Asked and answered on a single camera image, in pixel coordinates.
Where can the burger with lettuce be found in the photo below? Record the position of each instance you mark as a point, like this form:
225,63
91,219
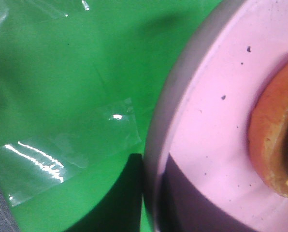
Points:
268,134

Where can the pink speckled plate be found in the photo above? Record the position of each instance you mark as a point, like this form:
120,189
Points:
197,139

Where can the clear tape patch front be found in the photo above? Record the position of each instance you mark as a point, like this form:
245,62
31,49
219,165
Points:
32,166

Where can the clear tape patch right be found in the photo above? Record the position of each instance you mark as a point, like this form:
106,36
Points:
18,13

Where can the clear tape patch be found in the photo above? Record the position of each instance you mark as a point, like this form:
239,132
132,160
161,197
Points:
32,166
18,13

